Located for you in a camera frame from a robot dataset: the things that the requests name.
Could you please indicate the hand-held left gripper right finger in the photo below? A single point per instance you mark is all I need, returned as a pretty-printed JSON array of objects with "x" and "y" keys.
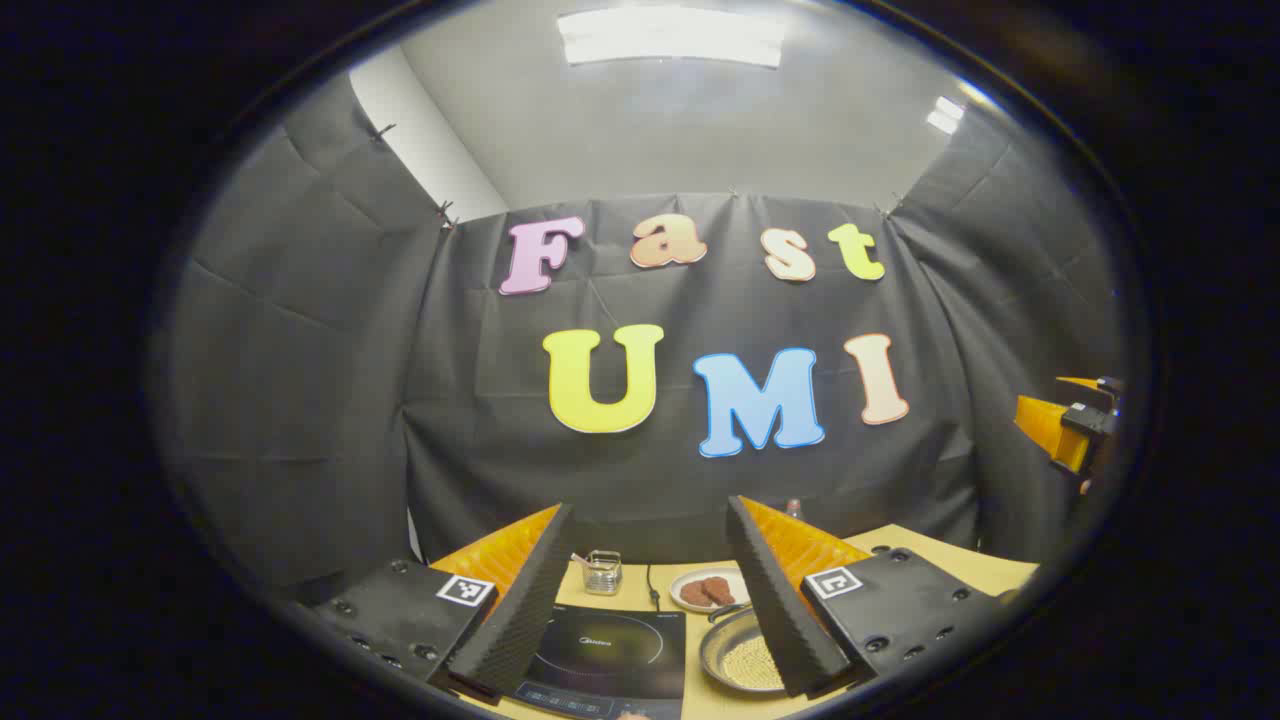
[{"x": 785, "y": 610}]

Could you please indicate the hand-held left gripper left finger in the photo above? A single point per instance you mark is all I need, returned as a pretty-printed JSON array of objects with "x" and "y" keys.
[{"x": 520, "y": 610}]

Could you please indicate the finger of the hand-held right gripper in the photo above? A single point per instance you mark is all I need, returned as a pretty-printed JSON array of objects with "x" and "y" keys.
[
  {"x": 1082, "y": 384},
  {"x": 1050, "y": 425}
]

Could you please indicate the steel pot with soybeans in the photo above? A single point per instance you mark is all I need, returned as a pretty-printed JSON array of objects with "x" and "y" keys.
[{"x": 735, "y": 655}]

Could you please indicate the black induction cooktop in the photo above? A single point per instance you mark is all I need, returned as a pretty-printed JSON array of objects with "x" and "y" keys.
[{"x": 610, "y": 650}]

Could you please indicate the brown meat slice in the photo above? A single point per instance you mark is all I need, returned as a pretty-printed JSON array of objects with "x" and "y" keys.
[
  {"x": 718, "y": 590},
  {"x": 694, "y": 596}
]

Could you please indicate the white round plate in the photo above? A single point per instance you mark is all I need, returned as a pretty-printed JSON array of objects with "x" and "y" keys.
[{"x": 685, "y": 580}]

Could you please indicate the black backdrop cloth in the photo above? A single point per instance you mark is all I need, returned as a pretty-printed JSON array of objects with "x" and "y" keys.
[{"x": 330, "y": 400}]

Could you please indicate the small ceiling light panel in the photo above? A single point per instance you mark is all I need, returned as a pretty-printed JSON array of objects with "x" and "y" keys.
[{"x": 944, "y": 115}]

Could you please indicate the large ceiling light panel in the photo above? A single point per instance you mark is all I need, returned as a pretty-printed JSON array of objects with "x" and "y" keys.
[{"x": 670, "y": 38}]

